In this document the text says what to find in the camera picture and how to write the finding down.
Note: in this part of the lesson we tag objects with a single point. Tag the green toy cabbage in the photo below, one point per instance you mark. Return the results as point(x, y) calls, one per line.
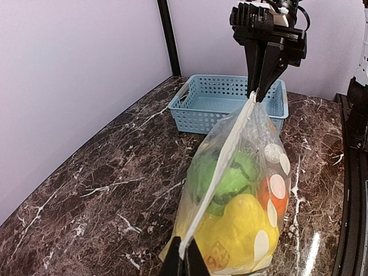
point(241, 177)

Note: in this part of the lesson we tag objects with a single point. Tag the black front rail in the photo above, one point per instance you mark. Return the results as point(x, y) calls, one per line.
point(351, 258)

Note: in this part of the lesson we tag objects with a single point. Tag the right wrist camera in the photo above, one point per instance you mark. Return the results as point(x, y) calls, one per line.
point(260, 15)

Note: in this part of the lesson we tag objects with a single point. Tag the clear dotted zip top bag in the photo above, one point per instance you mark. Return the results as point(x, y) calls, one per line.
point(248, 129)

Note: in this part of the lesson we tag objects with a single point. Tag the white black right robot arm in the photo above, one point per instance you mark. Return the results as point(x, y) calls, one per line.
point(318, 45)

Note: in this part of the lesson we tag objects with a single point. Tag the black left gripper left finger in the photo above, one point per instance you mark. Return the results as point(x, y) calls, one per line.
point(173, 264)

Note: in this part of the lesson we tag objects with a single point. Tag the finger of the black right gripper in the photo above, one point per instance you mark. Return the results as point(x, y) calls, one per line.
point(273, 63)
point(255, 51)

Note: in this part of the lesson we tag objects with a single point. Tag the yellow toy pepper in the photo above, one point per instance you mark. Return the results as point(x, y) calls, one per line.
point(243, 240)

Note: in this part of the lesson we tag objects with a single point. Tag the light blue perforated basket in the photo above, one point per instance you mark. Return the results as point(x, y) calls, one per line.
point(204, 99)

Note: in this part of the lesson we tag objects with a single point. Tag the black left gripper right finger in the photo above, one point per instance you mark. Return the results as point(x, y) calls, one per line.
point(194, 264)

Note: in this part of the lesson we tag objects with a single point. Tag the orange green toy mango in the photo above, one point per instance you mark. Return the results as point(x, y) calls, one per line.
point(273, 188)

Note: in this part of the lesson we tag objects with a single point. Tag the black right corner post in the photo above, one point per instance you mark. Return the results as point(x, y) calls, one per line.
point(169, 37)

